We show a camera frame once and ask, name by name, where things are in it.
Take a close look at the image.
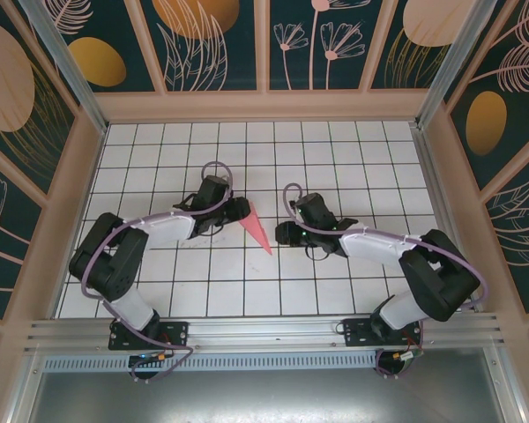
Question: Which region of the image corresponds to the pink cloth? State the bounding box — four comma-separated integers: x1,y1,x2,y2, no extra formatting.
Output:
239,206,273,256

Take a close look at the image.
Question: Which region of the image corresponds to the shiny metal sheet panel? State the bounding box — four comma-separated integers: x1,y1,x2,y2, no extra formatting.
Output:
26,369,522,423

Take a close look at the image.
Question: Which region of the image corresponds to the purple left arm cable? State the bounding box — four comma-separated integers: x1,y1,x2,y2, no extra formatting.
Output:
81,160,235,384

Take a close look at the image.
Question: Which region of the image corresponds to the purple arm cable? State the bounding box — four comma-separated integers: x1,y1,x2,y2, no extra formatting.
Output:
81,160,235,384
281,183,487,381

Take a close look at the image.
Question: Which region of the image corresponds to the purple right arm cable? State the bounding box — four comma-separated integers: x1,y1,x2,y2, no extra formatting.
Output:
281,183,487,381

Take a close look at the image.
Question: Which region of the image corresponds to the long aluminium mounting rail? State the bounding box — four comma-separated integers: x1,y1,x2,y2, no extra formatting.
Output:
24,311,506,354

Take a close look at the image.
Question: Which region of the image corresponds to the aluminium side rail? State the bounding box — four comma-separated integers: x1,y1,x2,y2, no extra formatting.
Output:
410,124,484,314

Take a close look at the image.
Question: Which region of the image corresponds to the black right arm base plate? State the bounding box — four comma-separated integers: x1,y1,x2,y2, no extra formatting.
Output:
342,317,424,349

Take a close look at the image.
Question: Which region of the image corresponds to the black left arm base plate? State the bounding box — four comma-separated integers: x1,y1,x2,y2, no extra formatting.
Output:
108,320,190,352

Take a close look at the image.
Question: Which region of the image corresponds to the grey slotted cable duct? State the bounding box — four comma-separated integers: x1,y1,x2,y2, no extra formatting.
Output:
41,354,380,373

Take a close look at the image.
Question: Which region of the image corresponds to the aluminium corner post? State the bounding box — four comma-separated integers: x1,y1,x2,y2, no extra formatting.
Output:
414,0,481,130
19,0,110,136

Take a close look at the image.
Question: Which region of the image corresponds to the aluminium frame bar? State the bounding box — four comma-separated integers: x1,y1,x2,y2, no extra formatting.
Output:
0,350,43,423
484,337,529,423

